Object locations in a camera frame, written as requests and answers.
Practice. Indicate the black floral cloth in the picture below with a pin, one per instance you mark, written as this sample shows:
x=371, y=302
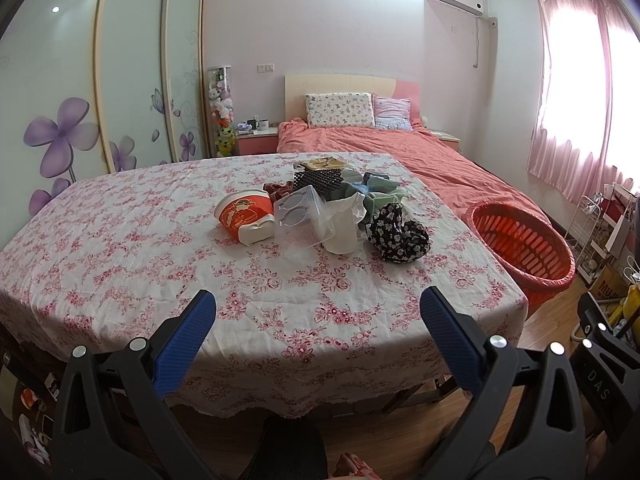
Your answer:
x=395, y=237

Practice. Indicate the floral white pillow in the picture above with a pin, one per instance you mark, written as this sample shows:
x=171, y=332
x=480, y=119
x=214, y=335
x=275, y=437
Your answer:
x=339, y=109

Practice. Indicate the black white mesh pouch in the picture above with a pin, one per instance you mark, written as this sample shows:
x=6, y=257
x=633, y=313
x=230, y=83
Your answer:
x=324, y=182

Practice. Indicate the right pink nightstand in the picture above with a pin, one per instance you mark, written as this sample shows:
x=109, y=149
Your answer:
x=447, y=139

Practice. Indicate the bed with coral duvet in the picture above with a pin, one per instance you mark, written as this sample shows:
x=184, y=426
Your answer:
x=456, y=180

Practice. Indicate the cardboard box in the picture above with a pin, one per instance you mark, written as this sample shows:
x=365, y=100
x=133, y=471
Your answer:
x=609, y=285

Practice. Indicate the white paper bag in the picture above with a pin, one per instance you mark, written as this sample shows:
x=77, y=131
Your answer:
x=345, y=216

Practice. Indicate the light green sock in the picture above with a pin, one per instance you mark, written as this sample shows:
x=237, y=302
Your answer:
x=374, y=201

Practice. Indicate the white wall switch plate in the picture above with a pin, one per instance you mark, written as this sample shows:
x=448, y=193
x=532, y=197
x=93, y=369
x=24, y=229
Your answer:
x=265, y=68

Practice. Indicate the grey green towel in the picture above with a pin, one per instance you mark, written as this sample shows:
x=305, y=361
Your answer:
x=352, y=183

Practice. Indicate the white cluttered desk shelf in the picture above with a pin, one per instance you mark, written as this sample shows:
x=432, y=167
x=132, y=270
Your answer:
x=617, y=211

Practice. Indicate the dark blue tissue pack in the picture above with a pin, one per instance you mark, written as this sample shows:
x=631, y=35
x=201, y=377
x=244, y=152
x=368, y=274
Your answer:
x=379, y=183

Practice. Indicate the plush toy hanging stack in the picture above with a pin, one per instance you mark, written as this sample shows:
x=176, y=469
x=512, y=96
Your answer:
x=220, y=105

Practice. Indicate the pink striped pillow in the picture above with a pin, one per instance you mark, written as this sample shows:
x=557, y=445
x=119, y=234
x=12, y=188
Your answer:
x=391, y=113

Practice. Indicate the pink window curtain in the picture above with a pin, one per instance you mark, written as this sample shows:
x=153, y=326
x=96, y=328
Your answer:
x=587, y=127

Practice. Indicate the sliding wardrobe with flowers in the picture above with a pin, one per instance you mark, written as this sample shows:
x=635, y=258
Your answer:
x=94, y=87

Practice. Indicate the yellow snack bag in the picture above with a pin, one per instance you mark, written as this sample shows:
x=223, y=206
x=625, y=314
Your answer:
x=328, y=163

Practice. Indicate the beige pink headboard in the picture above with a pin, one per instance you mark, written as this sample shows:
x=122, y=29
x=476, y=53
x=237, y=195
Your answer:
x=296, y=86

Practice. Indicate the left pink nightstand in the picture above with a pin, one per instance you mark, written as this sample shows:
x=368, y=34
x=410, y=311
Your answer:
x=258, y=142

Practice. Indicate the red white paper bucket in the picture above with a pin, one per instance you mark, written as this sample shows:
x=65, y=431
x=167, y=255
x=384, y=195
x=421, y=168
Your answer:
x=247, y=216

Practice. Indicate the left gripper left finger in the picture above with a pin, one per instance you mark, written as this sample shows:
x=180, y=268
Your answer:
x=112, y=421

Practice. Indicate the floral pink white tablecloth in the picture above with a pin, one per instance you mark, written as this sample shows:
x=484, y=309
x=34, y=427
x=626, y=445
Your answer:
x=112, y=257

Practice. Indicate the brown red scrunchie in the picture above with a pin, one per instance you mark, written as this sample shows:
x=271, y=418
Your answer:
x=277, y=191

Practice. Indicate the orange plastic laundry basket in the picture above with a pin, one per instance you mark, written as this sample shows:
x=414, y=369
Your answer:
x=534, y=254

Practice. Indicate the white wire rack cart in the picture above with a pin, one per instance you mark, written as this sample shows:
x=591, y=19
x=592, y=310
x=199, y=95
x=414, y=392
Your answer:
x=587, y=235

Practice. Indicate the pink nightstand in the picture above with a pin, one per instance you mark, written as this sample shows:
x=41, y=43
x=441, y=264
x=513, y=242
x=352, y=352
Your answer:
x=447, y=139
x=258, y=142

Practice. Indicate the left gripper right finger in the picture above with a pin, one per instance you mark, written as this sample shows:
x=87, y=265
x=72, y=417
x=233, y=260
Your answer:
x=524, y=419

